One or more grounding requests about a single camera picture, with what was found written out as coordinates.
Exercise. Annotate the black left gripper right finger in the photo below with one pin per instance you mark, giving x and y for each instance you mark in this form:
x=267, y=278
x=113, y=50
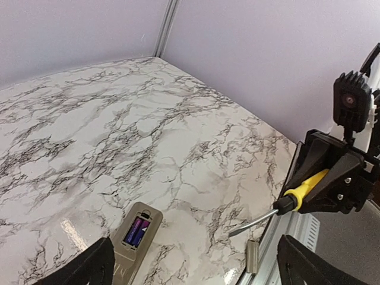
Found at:
x=299, y=265

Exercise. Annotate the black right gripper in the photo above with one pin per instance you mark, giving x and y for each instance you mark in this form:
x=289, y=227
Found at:
x=351, y=176

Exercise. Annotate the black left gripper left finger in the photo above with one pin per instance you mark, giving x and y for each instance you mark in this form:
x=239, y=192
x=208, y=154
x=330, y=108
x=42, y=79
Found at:
x=93, y=266

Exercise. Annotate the white remote control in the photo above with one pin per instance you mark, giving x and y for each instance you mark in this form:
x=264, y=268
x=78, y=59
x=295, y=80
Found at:
x=128, y=258

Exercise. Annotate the grey battery compartment cover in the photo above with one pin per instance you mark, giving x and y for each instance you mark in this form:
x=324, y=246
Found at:
x=252, y=256

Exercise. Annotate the yellow handled screwdriver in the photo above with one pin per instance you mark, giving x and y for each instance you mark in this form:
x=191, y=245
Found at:
x=291, y=201

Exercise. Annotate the aluminium front table rail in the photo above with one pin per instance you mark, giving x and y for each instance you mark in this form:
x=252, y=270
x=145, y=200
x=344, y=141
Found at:
x=303, y=227

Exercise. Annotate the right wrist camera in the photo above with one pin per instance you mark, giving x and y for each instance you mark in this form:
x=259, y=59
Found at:
x=351, y=103

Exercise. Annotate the right aluminium corner post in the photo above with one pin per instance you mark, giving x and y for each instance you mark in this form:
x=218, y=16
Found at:
x=165, y=28

